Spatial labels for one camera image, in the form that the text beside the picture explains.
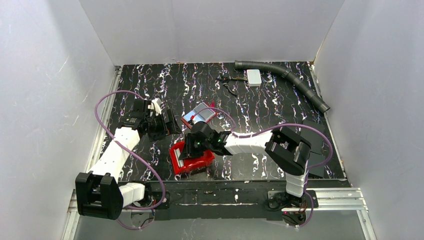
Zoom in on red plastic bin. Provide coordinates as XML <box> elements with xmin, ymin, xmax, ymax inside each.
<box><xmin>169</xmin><ymin>141</ymin><xmax>215</xmax><ymax>175</ymax></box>

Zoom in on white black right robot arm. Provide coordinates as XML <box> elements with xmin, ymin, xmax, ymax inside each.
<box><xmin>178</xmin><ymin>121</ymin><xmax>311</xmax><ymax>198</ymax></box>

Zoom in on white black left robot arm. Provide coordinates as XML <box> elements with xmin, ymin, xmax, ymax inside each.
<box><xmin>75</xmin><ymin>98</ymin><xmax>182</xmax><ymax>220</ymax></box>

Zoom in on upper black card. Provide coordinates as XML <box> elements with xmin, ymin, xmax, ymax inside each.
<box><xmin>300</xmin><ymin>120</ymin><xmax>325</xmax><ymax>154</ymax></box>

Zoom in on black grey pliers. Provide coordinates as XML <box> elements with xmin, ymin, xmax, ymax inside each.
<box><xmin>215</xmin><ymin>75</ymin><xmax>248</xmax><ymax>97</ymax></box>

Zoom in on white rectangular box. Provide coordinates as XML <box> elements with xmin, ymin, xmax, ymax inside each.
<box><xmin>246</xmin><ymin>69</ymin><xmax>262</xmax><ymax>87</ymax></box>

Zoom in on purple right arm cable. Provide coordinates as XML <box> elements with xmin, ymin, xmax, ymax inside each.
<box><xmin>192</xmin><ymin>106</ymin><xmax>333</xmax><ymax>229</ymax></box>

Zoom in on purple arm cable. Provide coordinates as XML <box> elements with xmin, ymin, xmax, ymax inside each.
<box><xmin>192</xmin><ymin>106</ymin><xmax>333</xmax><ymax>229</ymax></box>
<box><xmin>94</xmin><ymin>90</ymin><xmax>167</xmax><ymax>231</ymax></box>

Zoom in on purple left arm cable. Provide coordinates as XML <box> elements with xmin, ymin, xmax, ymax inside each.
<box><xmin>94</xmin><ymin>90</ymin><xmax>167</xmax><ymax>231</ymax></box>

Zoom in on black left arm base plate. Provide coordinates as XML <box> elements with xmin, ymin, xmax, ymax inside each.
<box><xmin>130</xmin><ymin>188</ymin><xmax>171</xmax><ymax>210</ymax></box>

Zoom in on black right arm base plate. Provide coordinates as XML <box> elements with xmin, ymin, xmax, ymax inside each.
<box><xmin>264</xmin><ymin>190</ymin><xmax>319</xmax><ymax>211</ymax></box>

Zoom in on grey corrugated hose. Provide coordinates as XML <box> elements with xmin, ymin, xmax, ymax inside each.
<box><xmin>234</xmin><ymin>59</ymin><xmax>331</xmax><ymax>114</ymax></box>

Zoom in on aluminium frame rail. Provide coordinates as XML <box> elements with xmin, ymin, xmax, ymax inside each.
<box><xmin>62</xmin><ymin>62</ymin><xmax>375</xmax><ymax>240</ymax></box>

